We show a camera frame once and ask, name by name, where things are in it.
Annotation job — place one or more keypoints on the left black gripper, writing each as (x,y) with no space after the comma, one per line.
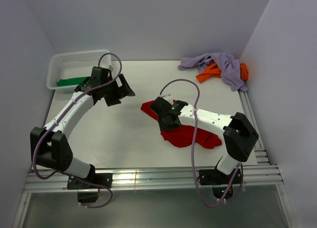
(122,91)

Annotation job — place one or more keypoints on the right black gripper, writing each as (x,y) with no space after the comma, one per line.
(163,126)

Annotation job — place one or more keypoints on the red t-shirt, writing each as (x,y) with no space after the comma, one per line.
(182,137)

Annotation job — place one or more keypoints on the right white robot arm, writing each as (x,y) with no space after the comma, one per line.
(237,133)

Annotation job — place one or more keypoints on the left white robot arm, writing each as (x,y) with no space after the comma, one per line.
(49,145)

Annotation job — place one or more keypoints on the rolled green t-shirt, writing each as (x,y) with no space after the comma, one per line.
(71,81)

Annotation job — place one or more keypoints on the white plastic basket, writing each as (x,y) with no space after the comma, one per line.
(69,66)

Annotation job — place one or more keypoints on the orange t-shirt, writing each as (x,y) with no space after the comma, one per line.
(214,71)

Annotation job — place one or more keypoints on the lavender t-shirt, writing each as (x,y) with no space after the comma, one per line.
(228,64)

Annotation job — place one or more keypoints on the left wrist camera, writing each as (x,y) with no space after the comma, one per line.
(99,74)

